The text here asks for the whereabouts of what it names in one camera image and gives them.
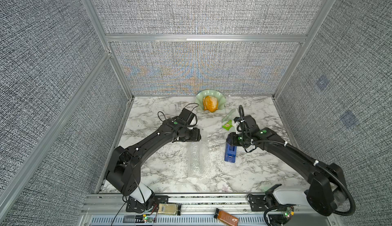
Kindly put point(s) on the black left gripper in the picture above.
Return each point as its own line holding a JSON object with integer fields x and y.
{"x": 196, "y": 136}

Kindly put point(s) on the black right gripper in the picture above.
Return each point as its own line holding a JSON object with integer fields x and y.
{"x": 230, "y": 140}

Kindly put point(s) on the clear bubble wrap sheet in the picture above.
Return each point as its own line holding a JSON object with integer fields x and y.
{"x": 199, "y": 158}

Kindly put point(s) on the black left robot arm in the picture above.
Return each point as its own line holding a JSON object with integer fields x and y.
{"x": 124, "y": 167}

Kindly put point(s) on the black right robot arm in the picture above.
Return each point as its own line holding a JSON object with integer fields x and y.
{"x": 327, "y": 193}

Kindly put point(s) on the green snack packet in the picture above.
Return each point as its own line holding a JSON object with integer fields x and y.
{"x": 228, "y": 125}

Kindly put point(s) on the blue tape dispenser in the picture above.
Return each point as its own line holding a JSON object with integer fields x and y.
{"x": 230, "y": 153}

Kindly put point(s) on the clear plastic wrapper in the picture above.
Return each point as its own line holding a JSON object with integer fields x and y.
{"x": 229, "y": 116}

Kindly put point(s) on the orange bread roll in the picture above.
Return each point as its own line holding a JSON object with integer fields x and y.
{"x": 210, "y": 103}

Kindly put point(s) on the green scalloped plate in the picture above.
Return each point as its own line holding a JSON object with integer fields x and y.
{"x": 219, "y": 96}

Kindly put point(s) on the beige electronics box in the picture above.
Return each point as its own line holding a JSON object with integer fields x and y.
{"x": 169, "y": 209}

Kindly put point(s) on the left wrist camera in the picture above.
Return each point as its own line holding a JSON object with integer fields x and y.
{"x": 188, "y": 118}

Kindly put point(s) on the aluminium front rail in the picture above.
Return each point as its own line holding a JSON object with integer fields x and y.
{"x": 196, "y": 209}

